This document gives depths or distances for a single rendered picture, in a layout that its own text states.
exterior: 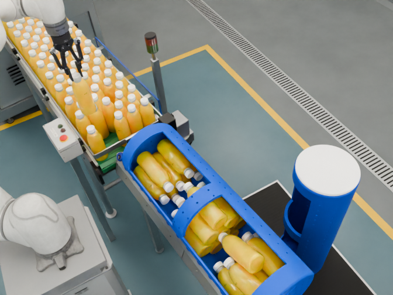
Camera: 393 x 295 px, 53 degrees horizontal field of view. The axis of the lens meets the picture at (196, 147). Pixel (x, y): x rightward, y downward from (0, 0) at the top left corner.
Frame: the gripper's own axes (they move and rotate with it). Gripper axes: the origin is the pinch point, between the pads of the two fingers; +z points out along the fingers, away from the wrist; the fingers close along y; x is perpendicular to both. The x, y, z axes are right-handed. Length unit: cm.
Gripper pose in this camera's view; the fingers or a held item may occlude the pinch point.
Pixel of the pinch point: (74, 71)
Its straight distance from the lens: 182.5
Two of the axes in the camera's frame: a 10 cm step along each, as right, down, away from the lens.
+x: -5.9, -6.0, 5.5
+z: 0.6, 6.4, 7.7
